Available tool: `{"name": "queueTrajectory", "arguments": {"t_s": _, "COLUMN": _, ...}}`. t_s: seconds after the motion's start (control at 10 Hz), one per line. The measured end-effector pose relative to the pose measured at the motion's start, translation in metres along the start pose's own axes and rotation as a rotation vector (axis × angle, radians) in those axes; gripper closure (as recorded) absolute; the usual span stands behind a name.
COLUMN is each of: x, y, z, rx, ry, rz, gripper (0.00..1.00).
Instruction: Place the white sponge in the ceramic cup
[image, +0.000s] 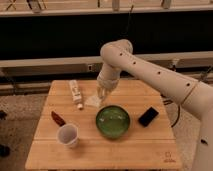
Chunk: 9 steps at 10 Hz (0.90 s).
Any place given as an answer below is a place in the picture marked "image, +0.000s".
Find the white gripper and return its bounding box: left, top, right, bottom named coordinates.
left=97, top=76, right=119, bottom=100

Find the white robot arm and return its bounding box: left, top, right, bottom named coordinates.
left=97, top=39, right=213, bottom=171

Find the white ceramic cup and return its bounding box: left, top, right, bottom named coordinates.
left=56, top=124, right=78, bottom=148

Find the green glass bowl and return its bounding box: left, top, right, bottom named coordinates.
left=96, top=105, right=130, bottom=139

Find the wooden table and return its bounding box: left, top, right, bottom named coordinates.
left=25, top=80, right=182, bottom=170

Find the black smartphone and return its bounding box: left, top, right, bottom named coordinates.
left=138, top=107, right=159, bottom=127

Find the brown red small object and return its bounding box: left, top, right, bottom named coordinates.
left=51, top=111, right=66, bottom=126

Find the black cable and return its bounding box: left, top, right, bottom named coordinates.
left=121, top=3, right=135, bottom=38

